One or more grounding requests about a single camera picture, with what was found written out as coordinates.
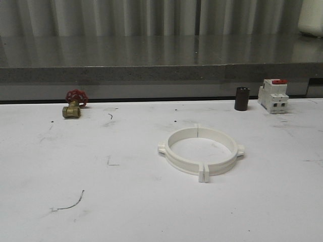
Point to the white half pipe clamp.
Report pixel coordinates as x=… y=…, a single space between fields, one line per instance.
x=216 y=153
x=178 y=162

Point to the grey stone counter shelf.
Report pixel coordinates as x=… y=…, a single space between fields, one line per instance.
x=44 y=69

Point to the dark brown cylinder coupling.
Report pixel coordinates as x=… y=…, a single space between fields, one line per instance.
x=242 y=97

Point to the brass valve red handwheel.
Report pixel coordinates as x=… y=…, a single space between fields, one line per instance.
x=76 y=100

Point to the grey pleated curtain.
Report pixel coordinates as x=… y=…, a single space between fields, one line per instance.
x=147 y=18

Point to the white container on counter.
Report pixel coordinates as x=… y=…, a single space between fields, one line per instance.
x=310 y=19

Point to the white circuit breaker red switch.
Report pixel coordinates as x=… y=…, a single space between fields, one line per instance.
x=272 y=95

